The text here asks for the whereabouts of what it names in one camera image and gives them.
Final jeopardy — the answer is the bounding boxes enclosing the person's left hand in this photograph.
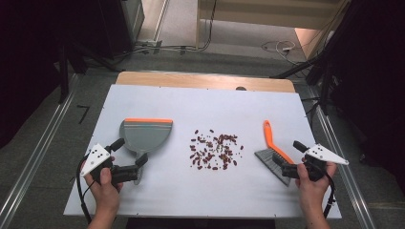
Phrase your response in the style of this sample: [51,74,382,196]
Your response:
[83,156,124,218]

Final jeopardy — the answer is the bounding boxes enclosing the white table cover board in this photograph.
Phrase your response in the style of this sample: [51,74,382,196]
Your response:
[62,84,342,220]

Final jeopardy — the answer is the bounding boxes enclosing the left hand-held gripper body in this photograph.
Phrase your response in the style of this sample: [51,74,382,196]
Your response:
[79,143,141,185]

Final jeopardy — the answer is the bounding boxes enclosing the metal floor rail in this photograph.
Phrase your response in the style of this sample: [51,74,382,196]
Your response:
[313,94,378,229]
[0,74,80,229]

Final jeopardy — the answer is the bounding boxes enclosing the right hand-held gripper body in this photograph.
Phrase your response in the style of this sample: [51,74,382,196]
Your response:
[281,143,350,183]

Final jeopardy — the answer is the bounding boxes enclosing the light wooden panel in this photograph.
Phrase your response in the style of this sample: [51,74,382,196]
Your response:
[294,27,332,61]

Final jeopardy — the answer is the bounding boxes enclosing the dark cabinet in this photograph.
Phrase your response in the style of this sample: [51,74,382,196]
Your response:
[96,0,146,60]

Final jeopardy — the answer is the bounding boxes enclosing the pile of red beans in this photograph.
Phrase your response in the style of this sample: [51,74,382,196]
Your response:
[189,128,245,171]

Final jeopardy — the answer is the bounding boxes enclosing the white floor cable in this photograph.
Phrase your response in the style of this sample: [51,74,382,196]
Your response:
[261,39,298,59]

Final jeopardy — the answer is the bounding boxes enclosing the black stand legs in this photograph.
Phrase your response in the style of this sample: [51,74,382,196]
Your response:
[56,41,120,104]
[269,53,335,116]

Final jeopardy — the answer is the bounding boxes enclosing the black floor cables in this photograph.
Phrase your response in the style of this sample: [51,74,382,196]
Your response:
[114,0,219,60]

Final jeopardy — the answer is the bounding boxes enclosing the wooden table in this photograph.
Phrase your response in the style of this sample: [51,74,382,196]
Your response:
[115,71,296,94]

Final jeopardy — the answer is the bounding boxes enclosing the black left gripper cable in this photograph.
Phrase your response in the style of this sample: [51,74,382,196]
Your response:
[75,152,96,225]

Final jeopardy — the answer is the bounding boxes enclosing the grey dustpan with orange edge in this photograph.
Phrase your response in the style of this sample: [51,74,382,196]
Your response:
[118,117,174,185]

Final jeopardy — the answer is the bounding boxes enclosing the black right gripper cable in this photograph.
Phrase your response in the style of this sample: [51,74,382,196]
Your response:
[323,171,337,219]

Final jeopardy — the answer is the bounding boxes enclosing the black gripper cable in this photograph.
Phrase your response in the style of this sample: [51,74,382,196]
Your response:
[75,152,96,225]
[323,171,337,219]

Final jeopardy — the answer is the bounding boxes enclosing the grey brush with orange handle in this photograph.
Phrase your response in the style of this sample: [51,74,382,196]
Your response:
[253,119,297,187]

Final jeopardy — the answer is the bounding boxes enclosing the person's right hand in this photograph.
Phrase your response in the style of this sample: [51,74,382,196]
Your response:
[294,156,338,218]

